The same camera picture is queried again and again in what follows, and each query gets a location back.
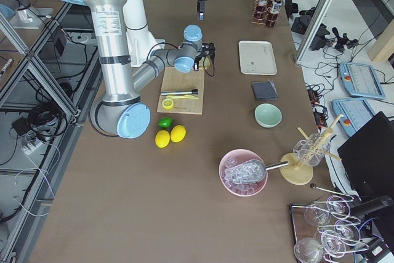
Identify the tea bottle one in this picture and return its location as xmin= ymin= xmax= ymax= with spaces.
xmin=258 ymin=0 xmax=268 ymax=12

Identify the pink bowl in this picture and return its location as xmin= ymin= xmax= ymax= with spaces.
xmin=219 ymin=149 xmax=268 ymax=197

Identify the yellow lemon far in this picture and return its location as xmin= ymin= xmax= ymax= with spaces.
xmin=170 ymin=125 xmax=187 ymax=143

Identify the green bowl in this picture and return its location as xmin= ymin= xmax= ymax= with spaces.
xmin=254 ymin=103 xmax=282 ymax=128

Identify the metal ice scoop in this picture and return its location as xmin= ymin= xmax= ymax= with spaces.
xmin=224 ymin=160 xmax=289 ymax=184

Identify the black laptop monitor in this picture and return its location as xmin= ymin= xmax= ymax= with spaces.
xmin=338 ymin=111 xmax=393 ymax=199

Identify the yellow lemon near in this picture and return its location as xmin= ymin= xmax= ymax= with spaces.
xmin=155 ymin=130 xmax=171 ymax=148

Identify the wooden mug tree stand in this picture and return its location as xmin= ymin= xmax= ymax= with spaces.
xmin=279 ymin=114 xmax=343 ymax=185

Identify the wooden cutting board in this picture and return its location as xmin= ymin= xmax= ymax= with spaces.
xmin=157 ymin=67 xmax=204 ymax=115

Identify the yellow peeler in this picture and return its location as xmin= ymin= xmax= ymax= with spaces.
xmin=166 ymin=94 xmax=199 ymax=100

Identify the wine glass rack tray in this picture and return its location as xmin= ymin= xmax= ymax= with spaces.
xmin=289 ymin=193 xmax=369 ymax=262

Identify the blue teach pendant far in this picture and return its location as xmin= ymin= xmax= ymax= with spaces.
xmin=339 ymin=62 xmax=386 ymax=99

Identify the tea bottle three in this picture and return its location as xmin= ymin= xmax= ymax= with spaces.
xmin=270 ymin=0 xmax=282 ymax=27

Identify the bread slice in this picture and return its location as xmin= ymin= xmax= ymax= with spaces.
xmin=198 ymin=56 xmax=212 ymax=70

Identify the half lemon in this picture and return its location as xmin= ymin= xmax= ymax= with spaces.
xmin=162 ymin=99 xmax=174 ymax=110

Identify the cream rabbit tray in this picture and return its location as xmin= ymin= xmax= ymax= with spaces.
xmin=238 ymin=41 xmax=277 ymax=76

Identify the aluminium frame post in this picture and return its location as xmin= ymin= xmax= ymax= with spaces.
xmin=294 ymin=0 xmax=333 ymax=65

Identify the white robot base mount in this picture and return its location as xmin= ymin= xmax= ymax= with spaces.
xmin=123 ymin=0 xmax=164 ymax=68

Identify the blue teach pendant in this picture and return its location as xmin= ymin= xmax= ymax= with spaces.
xmin=331 ymin=98 xmax=376 ymax=137
xmin=339 ymin=62 xmax=386 ymax=99

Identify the blue teach pendant near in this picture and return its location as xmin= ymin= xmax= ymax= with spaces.
xmin=331 ymin=98 xmax=376 ymax=137

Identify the grey folded cloth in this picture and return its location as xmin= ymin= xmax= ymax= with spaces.
xmin=251 ymin=79 xmax=278 ymax=101

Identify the steel muddler black tip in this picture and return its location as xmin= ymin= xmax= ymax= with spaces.
xmin=160 ymin=89 xmax=198 ymax=95

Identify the yellow lemon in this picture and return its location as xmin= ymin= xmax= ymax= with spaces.
xmin=170 ymin=125 xmax=187 ymax=143
xmin=155 ymin=130 xmax=171 ymax=148

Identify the clear ice cubes pile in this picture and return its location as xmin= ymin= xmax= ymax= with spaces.
xmin=220 ymin=157 xmax=266 ymax=195

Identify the green lime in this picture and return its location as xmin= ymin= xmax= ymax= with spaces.
xmin=158 ymin=116 xmax=173 ymax=128

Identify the bar spoon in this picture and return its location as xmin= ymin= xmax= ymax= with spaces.
xmin=310 ymin=183 xmax=347 ymax=196

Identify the copper wire bottle rack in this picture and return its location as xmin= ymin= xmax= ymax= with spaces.
xmin=252 ymin=0 xmax=273 ymax=28

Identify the glass mug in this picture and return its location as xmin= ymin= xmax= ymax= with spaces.
xmin=293 ymin=134 xmax=330 ymax=167

